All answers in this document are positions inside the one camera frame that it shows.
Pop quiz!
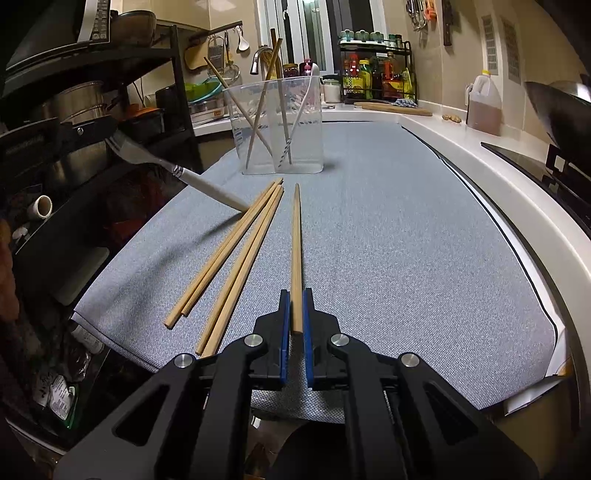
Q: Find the brown liquid plastic jug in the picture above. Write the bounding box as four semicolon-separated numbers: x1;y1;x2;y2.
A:
465;70;502;136

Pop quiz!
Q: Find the green plastic colander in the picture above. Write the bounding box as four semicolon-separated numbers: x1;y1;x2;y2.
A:
184;77;222;103

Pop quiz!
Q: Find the chrome kitchen faucet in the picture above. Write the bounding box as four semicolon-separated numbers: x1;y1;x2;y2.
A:
250;45;273;79

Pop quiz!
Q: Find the white handled metal fork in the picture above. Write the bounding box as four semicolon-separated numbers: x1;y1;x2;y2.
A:
105;130;249;212

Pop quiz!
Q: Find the black spice rack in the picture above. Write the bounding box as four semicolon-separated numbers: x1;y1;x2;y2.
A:
339;38;418;104

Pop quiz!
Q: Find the white striped ceramic spoon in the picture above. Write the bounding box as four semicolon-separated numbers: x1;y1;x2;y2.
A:
279;63;320;168

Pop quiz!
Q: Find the black microwave oven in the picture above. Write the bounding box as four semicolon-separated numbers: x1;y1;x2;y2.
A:
7;1;111;71

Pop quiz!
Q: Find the round wooden cutting board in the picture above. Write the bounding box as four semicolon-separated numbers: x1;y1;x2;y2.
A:
353;102;433;117

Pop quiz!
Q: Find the person left hand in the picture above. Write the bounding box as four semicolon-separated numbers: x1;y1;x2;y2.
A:
0;219;20;322

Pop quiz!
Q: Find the grey table mat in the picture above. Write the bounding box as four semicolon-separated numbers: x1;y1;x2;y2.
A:
73;122;556;408

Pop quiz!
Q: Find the black gas stove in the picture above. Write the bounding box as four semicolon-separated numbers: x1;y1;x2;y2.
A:
481;142;590;229

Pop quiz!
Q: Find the black metal wok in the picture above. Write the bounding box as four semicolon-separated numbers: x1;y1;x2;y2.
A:
525;81;590;156

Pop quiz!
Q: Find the clear plastic container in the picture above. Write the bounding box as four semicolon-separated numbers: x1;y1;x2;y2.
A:
223;76;324;175

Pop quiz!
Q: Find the black shelving rack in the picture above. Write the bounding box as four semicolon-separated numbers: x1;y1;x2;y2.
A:
0;25;205;259

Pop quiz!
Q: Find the large steel stock pot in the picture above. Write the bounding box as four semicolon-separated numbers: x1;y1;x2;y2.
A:
50;81;107;186

